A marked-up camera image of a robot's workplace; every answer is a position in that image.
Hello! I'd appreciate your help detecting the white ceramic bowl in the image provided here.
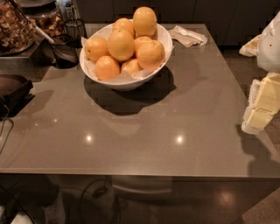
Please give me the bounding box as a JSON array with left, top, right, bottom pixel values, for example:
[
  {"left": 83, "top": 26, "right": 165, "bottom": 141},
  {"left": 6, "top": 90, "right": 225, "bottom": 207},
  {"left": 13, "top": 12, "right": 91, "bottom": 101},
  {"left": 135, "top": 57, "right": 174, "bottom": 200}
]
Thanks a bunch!
[{"left": 79, "top": 20, "right": 174, "bottom": 92}]

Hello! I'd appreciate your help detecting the dark brown tray device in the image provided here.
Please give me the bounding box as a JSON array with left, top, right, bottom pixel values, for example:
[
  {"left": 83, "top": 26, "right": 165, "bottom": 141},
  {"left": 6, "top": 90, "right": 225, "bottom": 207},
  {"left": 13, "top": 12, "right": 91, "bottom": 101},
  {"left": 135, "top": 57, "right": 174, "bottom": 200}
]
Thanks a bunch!
[{"left": 0, "top": 74, "right": 34, "bottom": 118}]

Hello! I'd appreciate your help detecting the white paper bowl liner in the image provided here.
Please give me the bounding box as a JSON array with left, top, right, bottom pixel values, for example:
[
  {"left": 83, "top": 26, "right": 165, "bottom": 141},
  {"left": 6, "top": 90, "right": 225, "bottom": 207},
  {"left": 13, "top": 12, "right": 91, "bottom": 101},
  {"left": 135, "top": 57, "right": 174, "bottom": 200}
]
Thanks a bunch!
[{"left": 80, "top": 26, "right": 176, "bottom": 85}]

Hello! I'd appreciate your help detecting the front left orange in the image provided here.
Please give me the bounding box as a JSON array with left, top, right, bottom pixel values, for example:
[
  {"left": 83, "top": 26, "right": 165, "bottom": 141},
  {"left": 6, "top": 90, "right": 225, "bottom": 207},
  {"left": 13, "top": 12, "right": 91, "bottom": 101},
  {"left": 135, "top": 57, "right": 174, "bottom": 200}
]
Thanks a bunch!
[{"left": 94, "top": 56, "right": 121, "bottom": 81}]

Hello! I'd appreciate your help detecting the large glass snack jar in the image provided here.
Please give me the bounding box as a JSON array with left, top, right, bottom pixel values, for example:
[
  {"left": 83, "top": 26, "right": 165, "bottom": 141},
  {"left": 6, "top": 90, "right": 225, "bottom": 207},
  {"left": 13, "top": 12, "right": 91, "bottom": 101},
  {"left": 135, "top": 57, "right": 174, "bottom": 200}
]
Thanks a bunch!
[{"left": 0, "top": 0, "right": 34, "bottom": 56}]

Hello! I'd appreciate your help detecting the metal counter stand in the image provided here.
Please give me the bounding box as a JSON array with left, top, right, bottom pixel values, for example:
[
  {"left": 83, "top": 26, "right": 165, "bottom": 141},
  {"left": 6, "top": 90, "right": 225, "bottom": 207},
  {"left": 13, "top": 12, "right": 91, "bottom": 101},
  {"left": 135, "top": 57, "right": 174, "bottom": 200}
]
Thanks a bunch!
[{"left": 0, "top": 38, "right": 55, "bottom": 81}]

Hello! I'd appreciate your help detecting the black cable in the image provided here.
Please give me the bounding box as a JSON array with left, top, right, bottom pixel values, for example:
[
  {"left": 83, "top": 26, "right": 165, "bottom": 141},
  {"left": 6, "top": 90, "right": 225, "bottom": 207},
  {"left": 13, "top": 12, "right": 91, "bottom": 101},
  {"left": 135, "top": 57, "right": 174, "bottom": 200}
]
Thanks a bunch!
[{"left": 0, "top": 104, "right": 15, "bottom": 155}]

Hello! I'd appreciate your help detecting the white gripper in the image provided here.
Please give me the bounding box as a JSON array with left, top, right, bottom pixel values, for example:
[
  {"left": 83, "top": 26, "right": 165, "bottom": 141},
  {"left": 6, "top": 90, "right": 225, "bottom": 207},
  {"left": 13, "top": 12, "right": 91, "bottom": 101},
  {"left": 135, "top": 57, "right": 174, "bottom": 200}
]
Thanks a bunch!
[{"left": 239, "top": 11, "right": 280, "bottom": 135}]

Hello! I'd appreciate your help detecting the large orange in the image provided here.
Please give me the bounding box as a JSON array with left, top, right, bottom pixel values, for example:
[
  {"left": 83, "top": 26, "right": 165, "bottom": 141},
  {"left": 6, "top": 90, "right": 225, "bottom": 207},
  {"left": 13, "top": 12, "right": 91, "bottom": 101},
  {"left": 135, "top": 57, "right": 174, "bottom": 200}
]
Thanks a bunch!
[{"left": 108, "top": 29, "right": 135, "bottom": 61}]

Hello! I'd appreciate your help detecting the crumpled paper napkin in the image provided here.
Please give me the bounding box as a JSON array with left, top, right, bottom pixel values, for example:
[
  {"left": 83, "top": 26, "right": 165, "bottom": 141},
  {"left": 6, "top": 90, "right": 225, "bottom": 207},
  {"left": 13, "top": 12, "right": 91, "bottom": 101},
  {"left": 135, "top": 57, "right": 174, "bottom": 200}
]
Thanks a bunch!
[{"left": 168, "top": 25, "right": 208, "bottom": 47}]

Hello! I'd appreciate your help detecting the dark glass cup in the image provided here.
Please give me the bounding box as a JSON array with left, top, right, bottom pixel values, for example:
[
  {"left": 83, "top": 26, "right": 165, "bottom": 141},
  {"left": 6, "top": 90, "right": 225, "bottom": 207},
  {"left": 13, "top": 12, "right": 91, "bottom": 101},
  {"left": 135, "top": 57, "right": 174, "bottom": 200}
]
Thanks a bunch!
[{"left": 51, "top": 34, "right": 79, "bottom": 69}]

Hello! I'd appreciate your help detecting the back left orange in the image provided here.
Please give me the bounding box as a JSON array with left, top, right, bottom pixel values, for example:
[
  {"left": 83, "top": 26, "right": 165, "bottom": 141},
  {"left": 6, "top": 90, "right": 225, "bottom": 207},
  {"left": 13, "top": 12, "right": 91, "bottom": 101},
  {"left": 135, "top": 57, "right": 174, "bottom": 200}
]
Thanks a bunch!
[{"left": 113, "top": 17, "right": 136, "bottom": 38}]

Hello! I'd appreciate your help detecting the black wire mesh cup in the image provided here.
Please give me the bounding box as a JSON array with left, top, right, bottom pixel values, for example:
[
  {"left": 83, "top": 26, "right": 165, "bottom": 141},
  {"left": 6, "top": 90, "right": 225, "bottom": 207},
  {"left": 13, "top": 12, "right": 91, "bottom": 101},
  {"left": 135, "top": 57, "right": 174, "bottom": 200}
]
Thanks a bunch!
[{"left": 64, "top": 18, "right": 87, "bottom": 48}]

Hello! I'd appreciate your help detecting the small front centre orange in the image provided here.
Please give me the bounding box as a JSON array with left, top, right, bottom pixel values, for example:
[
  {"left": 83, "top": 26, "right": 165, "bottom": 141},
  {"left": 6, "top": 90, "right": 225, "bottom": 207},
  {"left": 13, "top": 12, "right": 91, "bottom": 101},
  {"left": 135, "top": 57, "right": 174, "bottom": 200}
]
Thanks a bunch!
[{"left": 121, "top": 59, "right": 142, "bottom": 75}]

